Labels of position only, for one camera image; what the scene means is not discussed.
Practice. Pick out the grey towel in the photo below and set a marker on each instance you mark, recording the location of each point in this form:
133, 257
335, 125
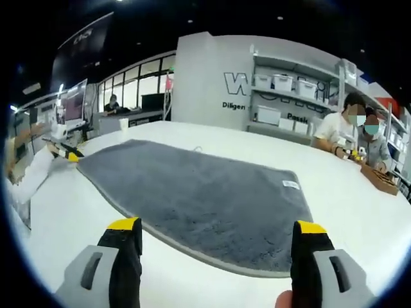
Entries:
205, 199

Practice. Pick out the person's right hand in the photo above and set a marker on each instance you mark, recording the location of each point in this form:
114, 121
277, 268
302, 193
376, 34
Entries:
284, 301

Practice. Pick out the large display screen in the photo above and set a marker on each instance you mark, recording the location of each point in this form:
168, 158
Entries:
74, 102

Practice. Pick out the grey reception counter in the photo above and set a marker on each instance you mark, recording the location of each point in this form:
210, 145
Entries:
112, 123

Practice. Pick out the white paper cup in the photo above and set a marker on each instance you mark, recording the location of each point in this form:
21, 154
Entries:
123, 125

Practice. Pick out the black monitor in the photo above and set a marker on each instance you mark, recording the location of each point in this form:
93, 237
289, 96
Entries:
154, 101

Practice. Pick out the black hanging banner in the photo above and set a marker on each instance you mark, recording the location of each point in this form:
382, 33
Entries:
83, 45

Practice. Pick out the wooden tray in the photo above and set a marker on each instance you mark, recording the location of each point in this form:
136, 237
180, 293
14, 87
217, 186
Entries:
380, 179

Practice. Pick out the pink hanging cloth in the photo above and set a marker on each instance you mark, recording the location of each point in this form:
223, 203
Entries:
169, 82

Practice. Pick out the small white storage box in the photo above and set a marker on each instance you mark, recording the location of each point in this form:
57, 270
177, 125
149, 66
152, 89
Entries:
285, 124
300, 127

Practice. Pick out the grey metal shelf rack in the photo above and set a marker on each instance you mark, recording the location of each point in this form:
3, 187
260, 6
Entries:
279, 109
399, 141

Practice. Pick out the large white storage box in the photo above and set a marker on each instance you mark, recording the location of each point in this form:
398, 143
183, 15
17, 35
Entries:
268, 115

